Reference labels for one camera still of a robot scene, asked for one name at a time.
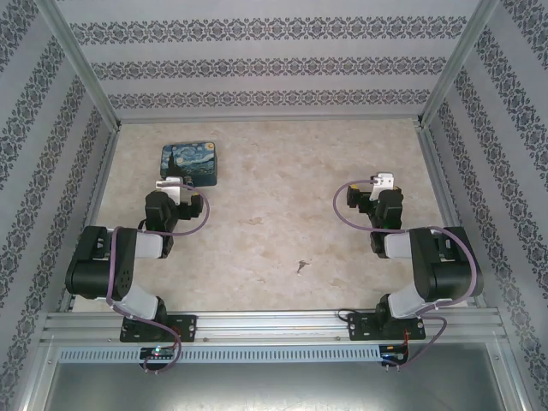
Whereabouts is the aluminium mounting rail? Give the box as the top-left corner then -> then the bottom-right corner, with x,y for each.
40,308 -> 509,343

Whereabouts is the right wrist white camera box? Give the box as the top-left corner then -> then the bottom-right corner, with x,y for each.
371,171 -> 396,200

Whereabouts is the aluminium frame post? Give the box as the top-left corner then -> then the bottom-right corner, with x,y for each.
413,0 -> 500,129
33,0 -> 125,132

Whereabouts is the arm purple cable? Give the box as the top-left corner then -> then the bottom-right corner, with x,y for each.
333,179 -> 480,372
106,182 -> 211,373

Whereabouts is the starry night painted tin box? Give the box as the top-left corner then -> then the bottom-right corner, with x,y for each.
160,140 -> 220,188

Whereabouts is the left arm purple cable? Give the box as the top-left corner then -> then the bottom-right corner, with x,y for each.
106,182 -> 211,373

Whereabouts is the slotted grey cable duct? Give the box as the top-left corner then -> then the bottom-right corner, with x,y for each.
57,345 -> 382,363

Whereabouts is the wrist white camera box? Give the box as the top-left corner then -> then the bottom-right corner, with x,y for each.
154,176 -> 185,203
371,171 -> 396,200

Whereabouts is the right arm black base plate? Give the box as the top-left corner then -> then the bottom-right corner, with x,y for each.
347,312 -> 427,343

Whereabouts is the aluminium table side rail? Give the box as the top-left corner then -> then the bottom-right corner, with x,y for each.
417,126 -> 489,308
57,126 -> 123,312

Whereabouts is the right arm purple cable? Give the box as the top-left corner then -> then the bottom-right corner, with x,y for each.
333,179 -> 480,372

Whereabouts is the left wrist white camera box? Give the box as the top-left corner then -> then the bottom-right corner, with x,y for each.
154,176 -> 185,203

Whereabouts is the grey sheet metal panel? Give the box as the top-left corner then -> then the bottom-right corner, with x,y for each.
25,342 -> 527,411

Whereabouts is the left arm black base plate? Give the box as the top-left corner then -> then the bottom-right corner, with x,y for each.
119,314 -> 199,343

